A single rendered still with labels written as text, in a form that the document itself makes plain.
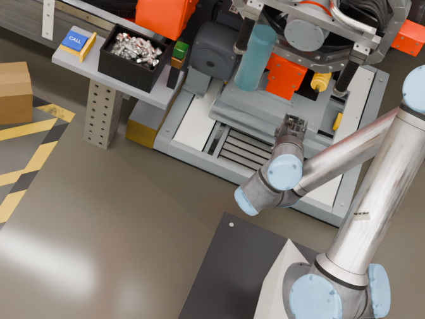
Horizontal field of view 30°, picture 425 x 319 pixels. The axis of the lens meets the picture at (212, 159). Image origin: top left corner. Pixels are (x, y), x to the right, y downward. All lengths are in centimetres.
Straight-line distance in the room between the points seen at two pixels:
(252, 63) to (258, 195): 63
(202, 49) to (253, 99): 29
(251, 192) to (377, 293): 44
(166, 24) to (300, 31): 52
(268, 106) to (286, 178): 100
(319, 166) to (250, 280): 54
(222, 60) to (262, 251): 77
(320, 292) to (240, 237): 68
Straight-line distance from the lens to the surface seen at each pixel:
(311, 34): 249
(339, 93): 251
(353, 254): 205
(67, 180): 304
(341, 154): 221
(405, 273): 318
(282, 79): 285
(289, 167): 213
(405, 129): 198
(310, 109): 316
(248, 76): 272
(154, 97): 273
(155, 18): 278
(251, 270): 262
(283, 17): 286
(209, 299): 254
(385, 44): 265
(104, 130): 303
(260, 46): 261
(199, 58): 305
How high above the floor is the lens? 257
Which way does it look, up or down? 54 degrees down
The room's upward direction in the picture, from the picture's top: 20 degrees clockwise
